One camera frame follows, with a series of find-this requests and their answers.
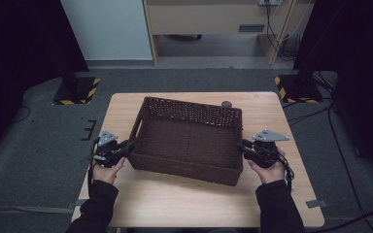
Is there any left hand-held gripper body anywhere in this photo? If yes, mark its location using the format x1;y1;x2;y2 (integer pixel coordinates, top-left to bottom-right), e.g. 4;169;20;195
90;130;126;169

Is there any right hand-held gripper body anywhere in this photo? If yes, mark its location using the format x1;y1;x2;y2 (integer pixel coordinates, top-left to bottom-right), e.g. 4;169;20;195
251;128;290;169

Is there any brown wicker basket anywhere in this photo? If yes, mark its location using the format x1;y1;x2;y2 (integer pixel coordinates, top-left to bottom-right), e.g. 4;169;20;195
127;96;245;187

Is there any person's left hand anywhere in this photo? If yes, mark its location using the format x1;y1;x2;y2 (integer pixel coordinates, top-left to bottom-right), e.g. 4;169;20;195
91;156;127;185

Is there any person's right hand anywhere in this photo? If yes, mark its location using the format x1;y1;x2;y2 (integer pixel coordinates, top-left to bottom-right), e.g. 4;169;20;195
247;148;288;185

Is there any striped black stand base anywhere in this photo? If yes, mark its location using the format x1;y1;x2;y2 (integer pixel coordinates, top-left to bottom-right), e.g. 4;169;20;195
51;76;101;106
273;73;324;105

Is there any grey vent label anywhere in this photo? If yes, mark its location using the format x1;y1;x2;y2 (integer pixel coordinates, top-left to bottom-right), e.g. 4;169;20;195
238;23;266;33

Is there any white panel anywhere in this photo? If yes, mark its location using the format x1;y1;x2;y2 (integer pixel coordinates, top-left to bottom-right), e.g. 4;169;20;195
59;0;153;62

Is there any black curtain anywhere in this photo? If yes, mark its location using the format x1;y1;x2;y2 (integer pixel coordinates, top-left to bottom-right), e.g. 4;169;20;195
0;0;90;163
292;0;373;183

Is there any white power strip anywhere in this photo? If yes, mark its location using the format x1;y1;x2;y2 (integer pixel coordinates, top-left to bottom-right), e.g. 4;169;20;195
258;0;283;7

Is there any right hand-held gripper cable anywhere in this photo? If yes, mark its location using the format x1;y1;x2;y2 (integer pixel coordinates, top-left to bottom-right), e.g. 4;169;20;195
276;151;295;192

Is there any hand-held gripper cable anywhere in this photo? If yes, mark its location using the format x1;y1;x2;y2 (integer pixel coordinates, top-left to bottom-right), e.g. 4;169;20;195
276;151;295;192
86;137;101;196

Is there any left hand-held gripper cable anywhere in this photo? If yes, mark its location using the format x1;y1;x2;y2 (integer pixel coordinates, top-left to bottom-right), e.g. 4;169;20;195
86;137;101;196

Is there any black floor cable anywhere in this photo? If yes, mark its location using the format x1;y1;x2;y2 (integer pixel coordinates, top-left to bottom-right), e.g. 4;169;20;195
286;103;334;127
320;208;373;233
327;103;370;221
11;105;32;124

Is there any black cable bundle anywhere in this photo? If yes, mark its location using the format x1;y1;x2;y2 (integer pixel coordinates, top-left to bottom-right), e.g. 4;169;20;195
264;0;303;62

